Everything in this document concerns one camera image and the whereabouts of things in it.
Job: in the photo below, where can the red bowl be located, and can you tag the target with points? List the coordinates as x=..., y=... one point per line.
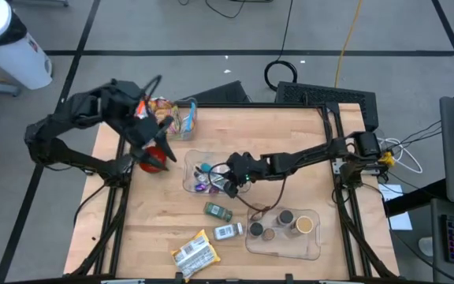
x=157, y=150

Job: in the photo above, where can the everything bagel seasoning jar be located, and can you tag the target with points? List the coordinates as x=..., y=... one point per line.
x=227, y=232

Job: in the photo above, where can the blue spoon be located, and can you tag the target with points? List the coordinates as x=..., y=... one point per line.
x=206, y=167

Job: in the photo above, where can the white trash can black liner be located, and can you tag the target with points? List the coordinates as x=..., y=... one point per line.
x=18, y=59

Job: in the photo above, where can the blue ramen packet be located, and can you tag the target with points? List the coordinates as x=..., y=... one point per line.
x=189, y=116

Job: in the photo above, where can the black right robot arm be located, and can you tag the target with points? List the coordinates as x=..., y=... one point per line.
x=309, y=154

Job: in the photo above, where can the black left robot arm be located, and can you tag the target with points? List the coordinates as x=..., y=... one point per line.
x=73, y=108

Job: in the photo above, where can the purple label spice jar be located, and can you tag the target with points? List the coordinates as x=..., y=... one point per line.
x=256, y=229

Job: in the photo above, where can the yellow ramen packet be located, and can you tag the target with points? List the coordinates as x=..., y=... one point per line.
x=193, y=256

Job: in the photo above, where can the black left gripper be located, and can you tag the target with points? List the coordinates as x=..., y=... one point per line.
x=144, y=132

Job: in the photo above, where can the white paper sheet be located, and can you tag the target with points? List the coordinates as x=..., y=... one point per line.
x=398, y=219

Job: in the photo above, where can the green spice jar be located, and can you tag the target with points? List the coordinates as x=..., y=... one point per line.
x=217, y=211

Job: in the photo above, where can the black computer box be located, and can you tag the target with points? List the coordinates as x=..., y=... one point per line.
x=223, y=94

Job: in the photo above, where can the tan top spice jar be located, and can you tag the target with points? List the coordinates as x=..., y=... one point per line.
x=304, y=225

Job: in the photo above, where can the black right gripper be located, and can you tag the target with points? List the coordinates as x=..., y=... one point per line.
x=248, y=167

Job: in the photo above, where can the purple iridescent spoon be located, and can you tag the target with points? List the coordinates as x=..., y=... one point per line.
x=200, y=187

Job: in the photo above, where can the brown spice pouch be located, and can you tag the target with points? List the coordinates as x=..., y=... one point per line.
x=259, y=216

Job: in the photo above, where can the clear plastic bin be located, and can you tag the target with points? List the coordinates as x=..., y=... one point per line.
x=282, y=248
x=177, y=102
x=191, y=155

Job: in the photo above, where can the chili ramen packet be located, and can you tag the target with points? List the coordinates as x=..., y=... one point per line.
x=166, y=112

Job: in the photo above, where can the orange label spice jar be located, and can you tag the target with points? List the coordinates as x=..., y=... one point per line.
x=285, y=217

